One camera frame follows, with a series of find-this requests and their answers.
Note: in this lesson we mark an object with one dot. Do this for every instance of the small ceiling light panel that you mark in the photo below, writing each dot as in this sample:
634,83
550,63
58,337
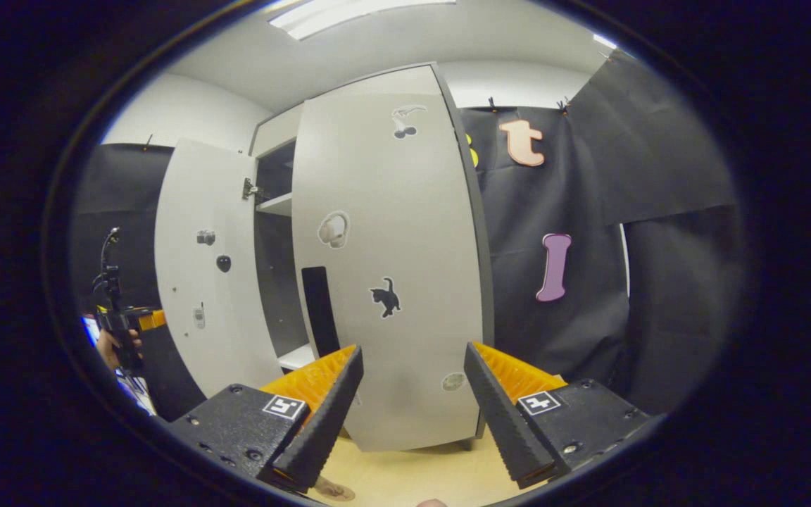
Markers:
603,41

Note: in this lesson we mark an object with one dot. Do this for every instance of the white cabinet with grey interior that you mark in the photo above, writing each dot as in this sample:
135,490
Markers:
275,282

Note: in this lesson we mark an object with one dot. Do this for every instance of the black backdrop cloth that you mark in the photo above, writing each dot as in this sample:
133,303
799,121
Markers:
127,190
659,176

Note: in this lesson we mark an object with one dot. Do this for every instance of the large ceiling light panel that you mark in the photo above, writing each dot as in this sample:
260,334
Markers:
356,14

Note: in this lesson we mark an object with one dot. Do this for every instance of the white cabinet door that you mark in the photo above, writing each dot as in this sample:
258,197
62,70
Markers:
201,303
405,232

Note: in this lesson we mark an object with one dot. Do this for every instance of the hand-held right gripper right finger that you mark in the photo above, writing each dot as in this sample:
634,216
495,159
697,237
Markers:
500,415

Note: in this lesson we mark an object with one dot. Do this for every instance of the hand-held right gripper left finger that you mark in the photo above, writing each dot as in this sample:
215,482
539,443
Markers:
324,415

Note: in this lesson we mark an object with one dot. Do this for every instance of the metal cabinet door hinge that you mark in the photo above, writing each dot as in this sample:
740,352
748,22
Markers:
250,189

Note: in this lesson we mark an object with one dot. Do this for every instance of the round beige coaster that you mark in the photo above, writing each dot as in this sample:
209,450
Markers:
335,489

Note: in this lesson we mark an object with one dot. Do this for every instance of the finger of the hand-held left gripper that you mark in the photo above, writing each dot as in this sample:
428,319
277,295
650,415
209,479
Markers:
152,320

